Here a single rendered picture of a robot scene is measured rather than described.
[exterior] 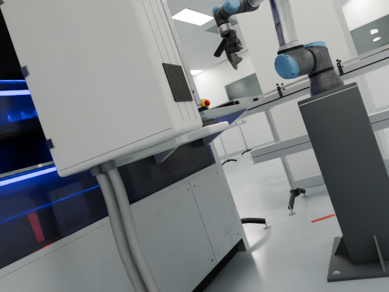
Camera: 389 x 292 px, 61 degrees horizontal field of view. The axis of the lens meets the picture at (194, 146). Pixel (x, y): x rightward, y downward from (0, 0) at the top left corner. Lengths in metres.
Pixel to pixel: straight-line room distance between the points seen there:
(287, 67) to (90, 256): 1.10
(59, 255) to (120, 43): 0.73
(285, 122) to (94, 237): 2.43
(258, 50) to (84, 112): 2.56
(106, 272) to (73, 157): 0.47
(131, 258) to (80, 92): 0.57
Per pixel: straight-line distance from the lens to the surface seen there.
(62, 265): 1.27
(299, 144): 2.75
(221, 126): 1.20
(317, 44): 1.64
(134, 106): 0.97
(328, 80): 1.61
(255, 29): 3.47
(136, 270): 1.20
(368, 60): 2.62
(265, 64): 3.40
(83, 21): 1.10
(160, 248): 1.59
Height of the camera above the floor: 0.76
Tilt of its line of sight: level
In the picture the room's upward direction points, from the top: 19 degrees counter-clockwise
